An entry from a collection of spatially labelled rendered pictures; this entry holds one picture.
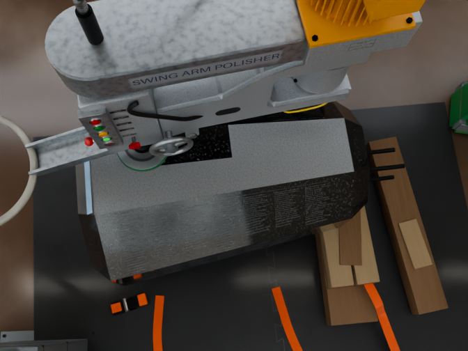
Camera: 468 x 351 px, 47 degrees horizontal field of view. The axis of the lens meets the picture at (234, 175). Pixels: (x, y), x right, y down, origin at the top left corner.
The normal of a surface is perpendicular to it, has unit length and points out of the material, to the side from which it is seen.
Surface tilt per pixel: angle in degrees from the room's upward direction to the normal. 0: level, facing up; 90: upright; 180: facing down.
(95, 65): 0
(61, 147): 16
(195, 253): 45
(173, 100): 4
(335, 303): 0
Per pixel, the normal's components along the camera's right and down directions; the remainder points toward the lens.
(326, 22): 0.03, -0.25
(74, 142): -0.24, -0.19
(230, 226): 0.14, 0.49
